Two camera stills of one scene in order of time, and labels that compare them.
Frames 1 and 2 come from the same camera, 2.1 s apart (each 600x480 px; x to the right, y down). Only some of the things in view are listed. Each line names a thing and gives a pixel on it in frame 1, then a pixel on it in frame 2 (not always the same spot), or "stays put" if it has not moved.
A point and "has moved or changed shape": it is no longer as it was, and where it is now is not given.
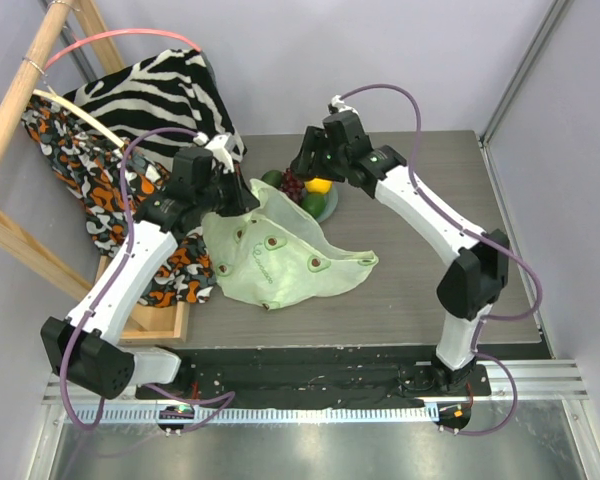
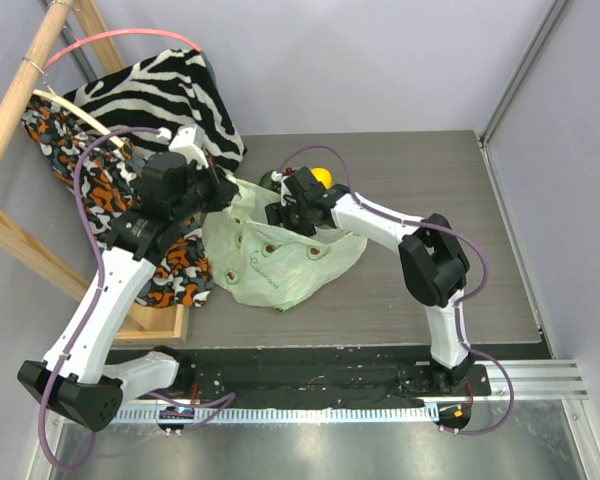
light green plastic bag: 272,254 has moved or changed shape
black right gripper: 309,151 -> 290,212
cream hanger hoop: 80,114 stays put
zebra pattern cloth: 175,89 stays put
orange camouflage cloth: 87,164 stays put
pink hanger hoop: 90,38 stays put
